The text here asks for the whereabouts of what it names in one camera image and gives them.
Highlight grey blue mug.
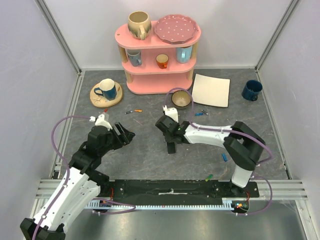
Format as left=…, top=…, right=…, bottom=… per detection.
left=126, top=49, right=142, bottom=67

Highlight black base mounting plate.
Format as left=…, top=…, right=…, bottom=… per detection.
left=99, top=179, right=260, bottom=198

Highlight small orange cup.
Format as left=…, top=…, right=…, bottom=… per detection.
left=156, top=53, right=169, bottom=69

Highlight dark blue mug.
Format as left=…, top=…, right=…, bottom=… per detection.
left=241, top=79, right=263, bottom=102

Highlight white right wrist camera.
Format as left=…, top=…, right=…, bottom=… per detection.
left=162, top=105, right=179, bottom=123

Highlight white square plate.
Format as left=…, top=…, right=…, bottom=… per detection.
left=192, top=73, right=231, bottom=108

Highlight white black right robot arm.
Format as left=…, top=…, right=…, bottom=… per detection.
left=155, top=115, right=266, bottom=197

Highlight black remote control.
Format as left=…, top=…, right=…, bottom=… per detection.
left=166, top=142, right=176, bottom=154

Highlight round beige patterned plate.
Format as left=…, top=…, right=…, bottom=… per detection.
left=89, top=82, right=123, bottom=108

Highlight teal mug cream inside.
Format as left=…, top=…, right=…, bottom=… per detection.
left=93, top=78, right=117, bottom=101

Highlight brown ceramic bowl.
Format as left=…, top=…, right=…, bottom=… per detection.
left=171, top=90, right=192, bottom=109

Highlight light blue mug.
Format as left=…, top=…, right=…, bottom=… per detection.
left=176, top=45, right=193, bottom=64

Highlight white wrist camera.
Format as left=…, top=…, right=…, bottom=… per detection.
left=162, top=105, right=179, bottom=123
left=89, top=112, right=113, bottom=130

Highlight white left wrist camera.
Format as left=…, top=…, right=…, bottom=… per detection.
left=89, top=112, right=113, bottom=130

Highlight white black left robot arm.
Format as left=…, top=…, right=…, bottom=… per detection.
left=20, top=122, right=135, bottom=240

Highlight pink three-tier shelf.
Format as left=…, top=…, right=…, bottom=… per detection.
left=114, top=20, right=202, bottom=95

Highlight green yellow battery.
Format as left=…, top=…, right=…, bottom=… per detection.
left=205, top=174, right=213, bottom=182

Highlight pink polka dot plate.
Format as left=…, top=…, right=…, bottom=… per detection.
left=154, top=14, right=199, bottom=44

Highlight beige ceramic mug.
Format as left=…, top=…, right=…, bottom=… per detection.
left=127, top=11, right=152, bottom=40

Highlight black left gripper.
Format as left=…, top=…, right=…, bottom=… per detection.
left=99, top=121, right=135, bottom=156

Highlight blue battery right side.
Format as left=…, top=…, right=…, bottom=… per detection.
left=222, top=153, right=228, bottom=162

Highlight white slotted cable duct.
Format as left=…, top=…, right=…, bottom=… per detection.
left=84, top=200, right=234, bottom=211

